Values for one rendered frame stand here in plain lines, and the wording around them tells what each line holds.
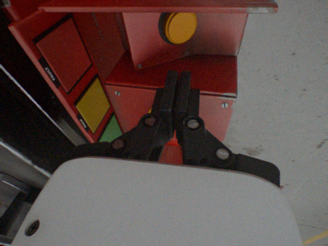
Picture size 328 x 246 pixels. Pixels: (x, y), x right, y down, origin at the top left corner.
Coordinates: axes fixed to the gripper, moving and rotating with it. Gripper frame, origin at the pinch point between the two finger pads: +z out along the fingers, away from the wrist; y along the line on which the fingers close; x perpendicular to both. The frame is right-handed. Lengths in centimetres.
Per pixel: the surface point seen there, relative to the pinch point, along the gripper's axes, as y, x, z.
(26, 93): -18.3, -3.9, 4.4
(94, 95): -9.7, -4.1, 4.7
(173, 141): -1.1, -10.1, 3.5
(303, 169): 98, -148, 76
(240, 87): 27, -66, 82
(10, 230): -29.4, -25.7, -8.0
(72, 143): -17.5, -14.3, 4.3
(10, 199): -29.4, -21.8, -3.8
